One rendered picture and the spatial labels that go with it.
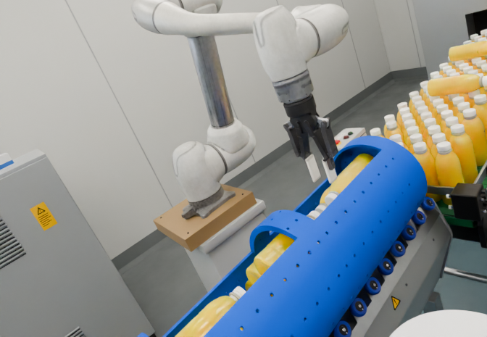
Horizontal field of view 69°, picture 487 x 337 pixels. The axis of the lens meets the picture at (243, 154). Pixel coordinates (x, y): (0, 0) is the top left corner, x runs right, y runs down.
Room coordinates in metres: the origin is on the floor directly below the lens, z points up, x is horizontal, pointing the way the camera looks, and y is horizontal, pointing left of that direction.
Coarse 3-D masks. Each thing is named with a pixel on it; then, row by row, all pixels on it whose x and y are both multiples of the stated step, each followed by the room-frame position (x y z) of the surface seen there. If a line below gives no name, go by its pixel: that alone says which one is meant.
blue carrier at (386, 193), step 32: (352, 160) 1.05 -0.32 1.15; (384, 160) 0.87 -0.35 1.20; (416, 160) 0.89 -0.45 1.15; (320, 192) 1.02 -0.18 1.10; (352, 192) 0.77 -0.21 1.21; (384, 192) 0.78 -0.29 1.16; (416, 192) 0.84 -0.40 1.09; (288, 224) 0.71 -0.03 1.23; (320, 224) 0.69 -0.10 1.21; (352, 224) 0.70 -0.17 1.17; (384, 224) 0.73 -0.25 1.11; (288, 256) 0.63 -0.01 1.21; (320, 256) 0.63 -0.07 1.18; (352, 256) 0.65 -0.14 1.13; (384, 256) 0.74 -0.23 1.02; (224, 288) 0.76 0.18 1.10; (256, 288) 0.57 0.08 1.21; (288, 288) 0.57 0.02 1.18; (320, 288) 0.58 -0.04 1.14; (352, 288) 0.62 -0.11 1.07; (224, 320) 0.52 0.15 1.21; (256, 320) 0.52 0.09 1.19; (288, 320) 0.53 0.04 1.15; (320, 320) 0.55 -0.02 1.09
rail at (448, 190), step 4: (428, 188) 1.00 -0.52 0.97; (432, 188) 0.99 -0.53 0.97; (436, 188) 0.98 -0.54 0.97; (440, 188) 0.97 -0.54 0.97; (444, 188) 0.96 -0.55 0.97; (448, 188) 0.96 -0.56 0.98; (452, 188) 0.95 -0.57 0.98; (428, 192) 1.01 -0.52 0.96; (432, 192) 1.00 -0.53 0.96; (436, 192) 0.99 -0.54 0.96; (440, 192) 0.98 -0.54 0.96; (444, 192) 0.97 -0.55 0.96; (448, 192) 0.96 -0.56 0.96
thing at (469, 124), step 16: (448, 64) 1.84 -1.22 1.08; (448, 96) 1.40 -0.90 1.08; (464, 96) 1.35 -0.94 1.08; (416, 112) 1.39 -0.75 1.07; (432, 112) 1.34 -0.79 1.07; (480, 112) 1.19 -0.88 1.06; (384, 128) 1.38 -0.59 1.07; (400, 128) 1.35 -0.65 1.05; (480, 128) 1.11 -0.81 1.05; (480, 144) 1.10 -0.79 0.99; (480, 160) 1.11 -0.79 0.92
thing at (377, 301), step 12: (420, 204) 0.96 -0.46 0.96; (432, 216) 0.93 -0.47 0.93; (420, 228) 0.89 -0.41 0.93; (420, 240) 0.86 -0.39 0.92; (408, 252) 0.82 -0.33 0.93; (396, 264) 0.79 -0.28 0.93; (408, 264) 0.79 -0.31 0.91; (384, 276) 0.76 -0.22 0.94; (396, 276) 0.76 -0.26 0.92; (384, 288) 0.73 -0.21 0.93; (372, 300) 0.71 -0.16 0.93; (384, 300) 0.71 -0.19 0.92; (372, 312) 0.68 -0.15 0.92; (360, 324) 0.66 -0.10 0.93; (360, 336) 0.64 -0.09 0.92
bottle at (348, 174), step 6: (360, 156) 0.96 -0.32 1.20; (366, 156) 0.95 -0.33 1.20; (354, 162) 0.93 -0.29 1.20; (360, 162) 0.92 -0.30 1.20; (366, 162) 0.92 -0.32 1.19; (348, 168) 0.91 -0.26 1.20; (354, 168) 0.90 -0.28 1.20; (360, 168) 0.90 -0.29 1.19; (342, 174) 0.90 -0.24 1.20; (348, 174) 0.89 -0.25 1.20; (354, 174) 0.88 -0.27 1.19; (336, 180) 0.88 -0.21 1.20; (342, 180) 0.87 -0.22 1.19; (348, 180) 0.86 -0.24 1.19; (330, 186) 0.88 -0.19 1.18; (336, 186) 0.86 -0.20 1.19; (342, 186) 0.85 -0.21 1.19; (330, 192) 0.86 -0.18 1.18; (336, 192) 0.85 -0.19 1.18
